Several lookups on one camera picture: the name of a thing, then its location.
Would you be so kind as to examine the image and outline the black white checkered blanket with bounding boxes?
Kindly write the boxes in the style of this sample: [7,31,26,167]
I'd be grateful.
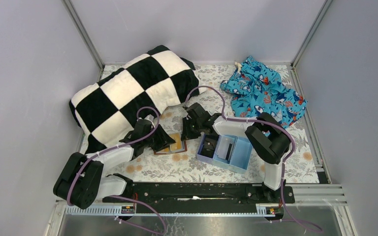
[69,45,206,153]

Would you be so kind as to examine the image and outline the brown leather card holder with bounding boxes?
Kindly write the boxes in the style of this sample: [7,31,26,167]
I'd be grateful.
[154,133,188,155]

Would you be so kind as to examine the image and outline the aluminium frame rails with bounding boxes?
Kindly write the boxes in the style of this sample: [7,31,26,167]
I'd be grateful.
[44,0,357,236]

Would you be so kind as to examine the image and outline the slotted grey cable duct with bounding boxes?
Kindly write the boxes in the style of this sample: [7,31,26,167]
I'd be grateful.
[65,204,284,217]

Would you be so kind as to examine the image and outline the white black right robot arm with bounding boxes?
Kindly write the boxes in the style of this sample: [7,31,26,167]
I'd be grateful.
[181,103,295,190]

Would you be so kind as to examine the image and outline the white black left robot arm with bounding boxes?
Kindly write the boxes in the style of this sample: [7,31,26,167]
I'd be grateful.
[53,119,175,209]

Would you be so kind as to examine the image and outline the blue shark print cloth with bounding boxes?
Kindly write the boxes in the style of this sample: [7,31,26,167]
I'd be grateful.
[220,56,307,128]

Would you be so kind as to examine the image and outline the purple blue card organizer box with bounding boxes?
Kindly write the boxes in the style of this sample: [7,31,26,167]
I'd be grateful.
[196,135,252,174]

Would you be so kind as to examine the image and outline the black card in purple slot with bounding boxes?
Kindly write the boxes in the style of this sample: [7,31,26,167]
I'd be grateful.
[200,135,219,158]

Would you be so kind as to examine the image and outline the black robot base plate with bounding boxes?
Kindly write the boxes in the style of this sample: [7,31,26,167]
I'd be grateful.
[122,182,295,210]

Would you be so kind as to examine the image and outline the white card in middle slot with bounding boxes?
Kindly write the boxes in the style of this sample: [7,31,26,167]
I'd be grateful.
[216,136,235,163]

